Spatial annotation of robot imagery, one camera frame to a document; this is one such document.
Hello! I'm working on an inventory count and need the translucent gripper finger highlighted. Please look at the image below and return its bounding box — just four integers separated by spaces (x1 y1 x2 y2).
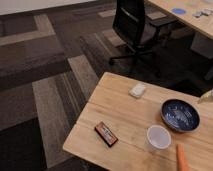
198 89 213 103

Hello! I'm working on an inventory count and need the blue ceramic bowl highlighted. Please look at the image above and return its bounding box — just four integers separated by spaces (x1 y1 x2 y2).
160 99 200 133

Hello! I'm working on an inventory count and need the small white packet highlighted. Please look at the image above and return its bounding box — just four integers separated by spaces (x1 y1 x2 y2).
129 83 146 98

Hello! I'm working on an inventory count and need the orange carrot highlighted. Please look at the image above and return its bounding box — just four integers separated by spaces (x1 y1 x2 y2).
176 144 189 171

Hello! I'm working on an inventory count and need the wooden desk in background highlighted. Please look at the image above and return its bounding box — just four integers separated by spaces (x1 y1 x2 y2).
148 0 213 39

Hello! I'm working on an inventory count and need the small grey object on desk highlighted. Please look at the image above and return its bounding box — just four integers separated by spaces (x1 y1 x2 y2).
193 9 213 18

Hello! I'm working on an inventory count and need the blue round disc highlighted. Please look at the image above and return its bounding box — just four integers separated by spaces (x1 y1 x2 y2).
171 8 186 15

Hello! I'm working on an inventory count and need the black office chair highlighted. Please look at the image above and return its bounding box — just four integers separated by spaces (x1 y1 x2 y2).
109 0 175 72

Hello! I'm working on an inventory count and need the brown chocolate bar box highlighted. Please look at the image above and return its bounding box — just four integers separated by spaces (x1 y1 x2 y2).
95 122 118 147

